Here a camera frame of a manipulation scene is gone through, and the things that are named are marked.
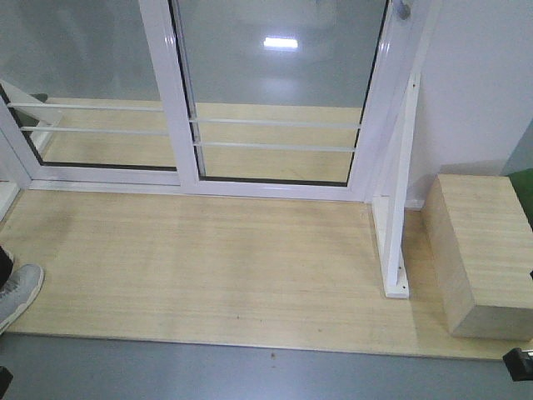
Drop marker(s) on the white framed sliding glass door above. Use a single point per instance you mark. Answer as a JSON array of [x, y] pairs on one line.
[[277, 98]]

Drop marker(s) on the light wooden platform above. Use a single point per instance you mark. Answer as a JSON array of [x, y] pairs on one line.
[[226, 270]]

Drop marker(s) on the white fixed glass panel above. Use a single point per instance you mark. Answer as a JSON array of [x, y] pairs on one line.
[[90, 96]]

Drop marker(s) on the light wooden block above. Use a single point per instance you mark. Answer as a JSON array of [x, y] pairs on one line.
[[482, 246]]

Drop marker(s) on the grey sneaker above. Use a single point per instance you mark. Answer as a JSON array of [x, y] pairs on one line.
[[19, 292]]

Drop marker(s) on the white triangular support bracket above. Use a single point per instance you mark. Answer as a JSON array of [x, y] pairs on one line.
[[389, 198]]

